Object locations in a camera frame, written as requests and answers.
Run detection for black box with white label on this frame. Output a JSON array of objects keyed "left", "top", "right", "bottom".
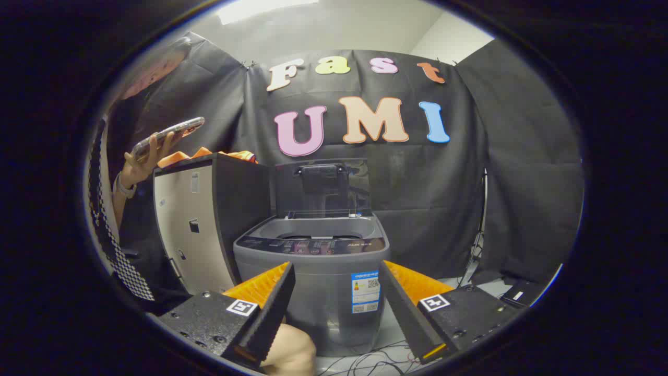
[{"left": 498, "top": 279, "right": 546, "bottom": 308}]

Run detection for grey washing machine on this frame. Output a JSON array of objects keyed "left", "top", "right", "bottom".
[{"left": 233, "top": 214, "right": 391, "bottom": 357}]

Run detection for black backdrop cloth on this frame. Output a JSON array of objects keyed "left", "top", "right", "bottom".
[{"left": 107, "top": 32, "right": 584, "bottom": 287}]

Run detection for person's head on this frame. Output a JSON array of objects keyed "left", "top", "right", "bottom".
[{"left": 120, "top": 37, "right": 192, "bottom": 101}]

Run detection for black and cream cabinet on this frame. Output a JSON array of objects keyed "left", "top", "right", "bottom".
[{"left": 153, "top": 152, "right": 272, "bottom": 296}]

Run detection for white wristband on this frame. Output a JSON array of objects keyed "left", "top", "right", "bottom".
[{"left": 113, "top": 172, "right": 137, "bottom": 199}]

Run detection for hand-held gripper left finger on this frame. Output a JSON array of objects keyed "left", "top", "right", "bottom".
[{"left": 158, "top": 262, "right": 296, "bottom": 369}]

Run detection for bundle of floor cables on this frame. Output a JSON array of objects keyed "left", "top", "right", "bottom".
[{"left": 316, "top": 340, "right": 419, "bottom": 376}]

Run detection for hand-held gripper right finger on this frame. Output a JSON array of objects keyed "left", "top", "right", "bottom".
[{"left": 378, "top": 260, "right": 518, "bottom": 365}]

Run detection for smartphone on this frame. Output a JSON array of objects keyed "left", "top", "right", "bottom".
[{"left": 130, "top": 117, "right": 206, "bottom": 160}]

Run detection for orange polo shirt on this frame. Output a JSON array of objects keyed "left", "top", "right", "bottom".
[{"left": 158, "top": 147, "right": 257, "bottom": 169}]

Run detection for metal light stand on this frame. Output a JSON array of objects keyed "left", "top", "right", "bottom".
[{"left": 459, "top": 170, "right": 489, "bottom": 288}]

